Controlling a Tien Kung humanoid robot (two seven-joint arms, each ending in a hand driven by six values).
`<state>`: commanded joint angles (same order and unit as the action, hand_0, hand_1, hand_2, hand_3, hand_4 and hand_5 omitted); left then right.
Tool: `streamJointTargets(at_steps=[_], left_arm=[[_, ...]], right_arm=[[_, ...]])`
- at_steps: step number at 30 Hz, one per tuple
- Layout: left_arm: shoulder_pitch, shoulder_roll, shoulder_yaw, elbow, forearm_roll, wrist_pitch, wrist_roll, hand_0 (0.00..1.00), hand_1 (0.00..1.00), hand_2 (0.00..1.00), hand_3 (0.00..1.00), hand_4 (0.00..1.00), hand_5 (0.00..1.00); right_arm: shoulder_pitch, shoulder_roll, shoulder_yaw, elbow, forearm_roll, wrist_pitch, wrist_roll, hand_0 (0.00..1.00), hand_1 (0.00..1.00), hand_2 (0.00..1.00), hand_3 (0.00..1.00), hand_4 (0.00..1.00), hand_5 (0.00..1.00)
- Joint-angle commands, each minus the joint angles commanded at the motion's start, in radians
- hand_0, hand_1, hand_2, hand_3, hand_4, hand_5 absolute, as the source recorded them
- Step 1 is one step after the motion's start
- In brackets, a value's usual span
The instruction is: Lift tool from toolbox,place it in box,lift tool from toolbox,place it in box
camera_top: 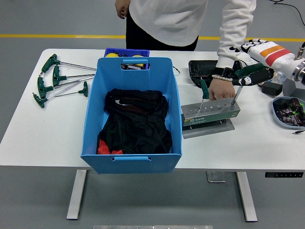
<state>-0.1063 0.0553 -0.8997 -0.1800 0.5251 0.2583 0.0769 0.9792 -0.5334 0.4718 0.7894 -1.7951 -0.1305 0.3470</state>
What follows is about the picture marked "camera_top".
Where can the black cloth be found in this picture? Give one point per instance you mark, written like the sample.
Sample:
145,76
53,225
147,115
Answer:
135,124

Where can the metal floor plate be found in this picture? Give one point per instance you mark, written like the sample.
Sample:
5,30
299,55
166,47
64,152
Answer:
215,177

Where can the black table control panel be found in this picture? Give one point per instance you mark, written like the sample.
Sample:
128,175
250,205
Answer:
283,174

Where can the black power adapter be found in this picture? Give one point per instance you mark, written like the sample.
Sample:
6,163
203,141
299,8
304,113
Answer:
270,88

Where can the blue-grey bowl of capacitors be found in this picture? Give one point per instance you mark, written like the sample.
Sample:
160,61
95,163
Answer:
288,112

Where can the light blue plastic storage box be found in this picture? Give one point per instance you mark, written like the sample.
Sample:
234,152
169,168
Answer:
133,164

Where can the black wristwatch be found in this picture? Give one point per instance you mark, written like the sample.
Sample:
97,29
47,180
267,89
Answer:
225,71

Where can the person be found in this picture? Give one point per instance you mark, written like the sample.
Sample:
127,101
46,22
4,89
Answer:
166,21

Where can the yellow round item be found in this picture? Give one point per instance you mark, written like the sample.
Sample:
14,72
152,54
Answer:
112,55
137,56

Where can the black plug tip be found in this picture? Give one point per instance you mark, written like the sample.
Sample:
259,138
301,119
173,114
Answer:
297,132

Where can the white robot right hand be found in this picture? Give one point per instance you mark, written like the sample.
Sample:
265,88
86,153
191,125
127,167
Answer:
274,56

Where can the grey box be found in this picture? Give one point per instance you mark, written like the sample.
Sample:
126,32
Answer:
291,88

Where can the red cloth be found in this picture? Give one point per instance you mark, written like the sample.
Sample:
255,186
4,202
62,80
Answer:
103,148

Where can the white table leg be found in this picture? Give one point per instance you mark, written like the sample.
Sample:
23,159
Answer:
76,195
246,195

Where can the person's left forearm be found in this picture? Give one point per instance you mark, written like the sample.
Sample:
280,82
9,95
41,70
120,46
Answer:
232,35

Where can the dark blue plastic bin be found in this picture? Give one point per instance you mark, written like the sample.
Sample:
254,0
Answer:
128,51

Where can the black plastic tray housing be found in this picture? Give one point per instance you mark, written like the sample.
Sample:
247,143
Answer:
201,69

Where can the person's right hand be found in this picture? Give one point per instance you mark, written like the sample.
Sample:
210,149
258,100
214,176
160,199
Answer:
121,8

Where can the grey hex key holder stand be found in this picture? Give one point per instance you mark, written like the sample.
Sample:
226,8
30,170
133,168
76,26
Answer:
209,115

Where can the person's left hand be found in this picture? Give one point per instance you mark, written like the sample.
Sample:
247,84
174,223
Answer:
221,89

